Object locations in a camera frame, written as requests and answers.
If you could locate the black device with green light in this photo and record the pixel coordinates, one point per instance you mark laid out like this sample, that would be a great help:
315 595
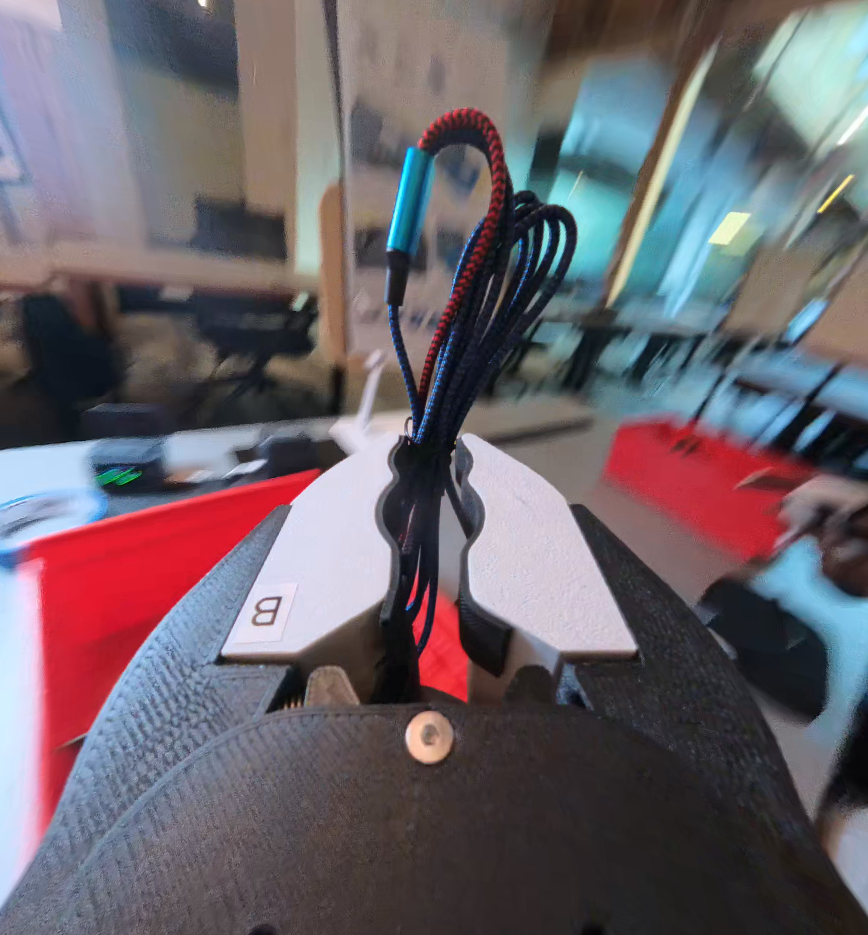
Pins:
123 460

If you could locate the blue tape roll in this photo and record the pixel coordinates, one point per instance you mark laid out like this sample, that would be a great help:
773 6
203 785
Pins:
10 559

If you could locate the red plastic bin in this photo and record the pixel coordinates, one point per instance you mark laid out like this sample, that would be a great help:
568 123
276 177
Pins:
149 570
682 475

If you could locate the black office chair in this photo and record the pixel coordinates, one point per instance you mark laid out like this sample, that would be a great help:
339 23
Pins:
68 350
251 343

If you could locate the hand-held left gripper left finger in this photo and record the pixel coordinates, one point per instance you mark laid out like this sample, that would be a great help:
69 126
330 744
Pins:
317 555

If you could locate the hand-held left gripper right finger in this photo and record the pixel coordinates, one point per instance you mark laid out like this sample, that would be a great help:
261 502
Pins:
543 570

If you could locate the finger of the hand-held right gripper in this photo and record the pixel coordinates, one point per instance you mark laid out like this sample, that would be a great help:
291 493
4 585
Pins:
821 504

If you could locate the white stand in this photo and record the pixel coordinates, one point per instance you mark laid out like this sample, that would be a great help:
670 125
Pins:
368 409

